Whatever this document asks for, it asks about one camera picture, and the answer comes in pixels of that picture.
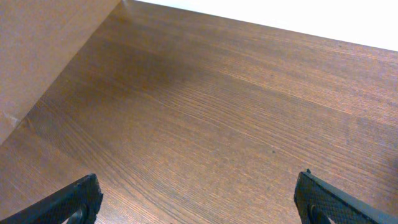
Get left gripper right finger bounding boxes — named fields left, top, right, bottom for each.
left=294, top=170, right=397, bottom=224

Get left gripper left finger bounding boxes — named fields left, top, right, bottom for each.
left=1, top=174, right=103, bottom=224

